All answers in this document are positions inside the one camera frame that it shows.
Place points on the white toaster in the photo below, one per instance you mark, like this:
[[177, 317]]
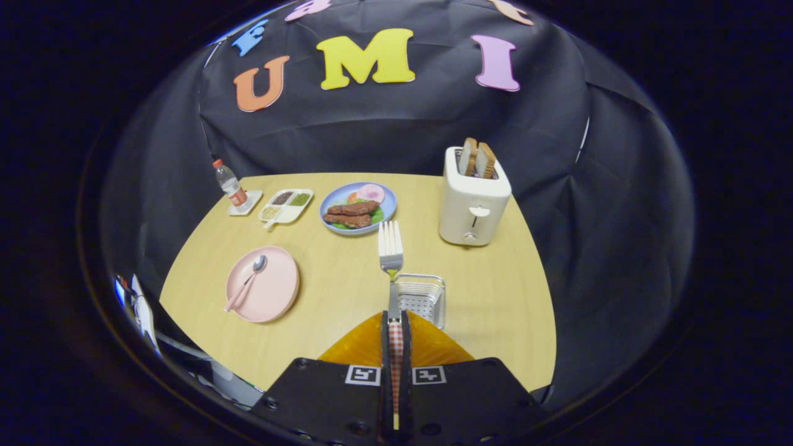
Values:
[[474, 214]]

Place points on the green lettuce leaf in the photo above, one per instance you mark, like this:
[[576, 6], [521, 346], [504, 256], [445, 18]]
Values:
[[376, 217]]

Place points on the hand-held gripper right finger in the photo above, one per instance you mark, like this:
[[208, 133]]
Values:
[[406, 371]]

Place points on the pile of pale soybeans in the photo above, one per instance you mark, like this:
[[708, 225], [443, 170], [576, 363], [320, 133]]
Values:
[[271, 212]]

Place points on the pile of dark beans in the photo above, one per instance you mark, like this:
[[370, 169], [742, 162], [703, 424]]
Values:
[[283, 198]]

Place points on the white divided tray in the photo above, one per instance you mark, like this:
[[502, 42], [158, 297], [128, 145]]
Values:
[[291, 214]]

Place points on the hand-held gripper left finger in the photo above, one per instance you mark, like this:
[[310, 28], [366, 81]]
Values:
[[385, 371]]

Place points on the toast bread slice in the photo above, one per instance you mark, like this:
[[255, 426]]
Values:
[[486, 161], [468, 156]]

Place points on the blue plate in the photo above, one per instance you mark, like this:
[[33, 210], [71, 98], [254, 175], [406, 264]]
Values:
[[387, 214]]

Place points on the clear water bottle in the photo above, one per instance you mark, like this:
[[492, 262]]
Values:
[[230, 184]]

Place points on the brown meat strip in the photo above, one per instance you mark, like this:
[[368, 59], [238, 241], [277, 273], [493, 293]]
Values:
[[353, 209], [347, 220]]

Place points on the pink plate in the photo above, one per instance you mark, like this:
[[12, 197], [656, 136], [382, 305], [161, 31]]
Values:
[[272, 291]]

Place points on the pink ham slice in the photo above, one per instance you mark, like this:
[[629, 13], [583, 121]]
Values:
[[371, 192]]

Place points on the pile of green beans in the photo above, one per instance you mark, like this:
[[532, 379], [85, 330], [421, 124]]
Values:
[[300, 199]]

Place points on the white square coaster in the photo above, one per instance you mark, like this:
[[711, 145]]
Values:
[[253, 203]]

